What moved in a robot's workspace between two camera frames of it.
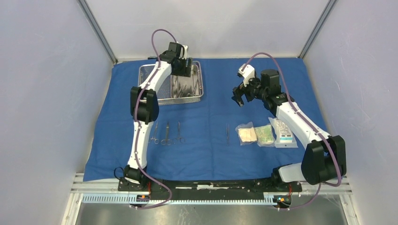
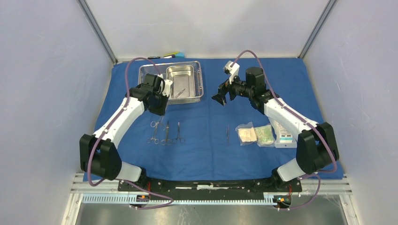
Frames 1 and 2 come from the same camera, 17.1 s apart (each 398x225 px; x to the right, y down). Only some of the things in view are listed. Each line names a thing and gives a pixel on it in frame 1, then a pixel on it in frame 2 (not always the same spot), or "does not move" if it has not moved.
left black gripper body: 181,70 to 159,105
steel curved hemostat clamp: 156,140 does not move
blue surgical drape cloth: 218,138 does not move
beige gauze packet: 246,133 does not move
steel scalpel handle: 194,91 to 179,93
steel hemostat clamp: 180,89 to 154,123
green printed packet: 264,136 does not move
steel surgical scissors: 166,141 does not move
